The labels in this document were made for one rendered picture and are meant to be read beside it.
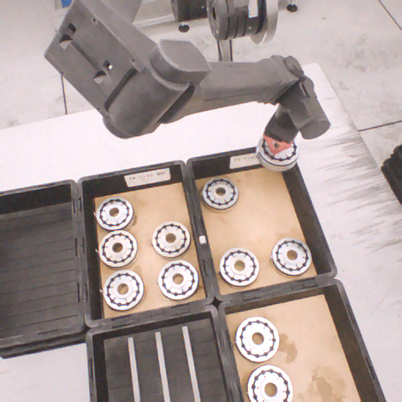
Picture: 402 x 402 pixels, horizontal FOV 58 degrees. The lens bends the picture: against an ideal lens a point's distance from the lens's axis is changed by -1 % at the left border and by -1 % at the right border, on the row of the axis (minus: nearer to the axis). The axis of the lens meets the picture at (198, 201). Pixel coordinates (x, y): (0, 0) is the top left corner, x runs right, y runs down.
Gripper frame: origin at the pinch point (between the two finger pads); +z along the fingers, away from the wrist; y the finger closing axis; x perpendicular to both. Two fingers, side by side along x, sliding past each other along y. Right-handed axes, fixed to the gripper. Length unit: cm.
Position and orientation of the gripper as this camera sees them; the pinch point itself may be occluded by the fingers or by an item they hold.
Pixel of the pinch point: (278, 144)
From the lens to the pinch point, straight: 91.2
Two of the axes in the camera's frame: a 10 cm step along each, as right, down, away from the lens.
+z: -0.2, 4.6, 8.9
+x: -8.6, -4.7, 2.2
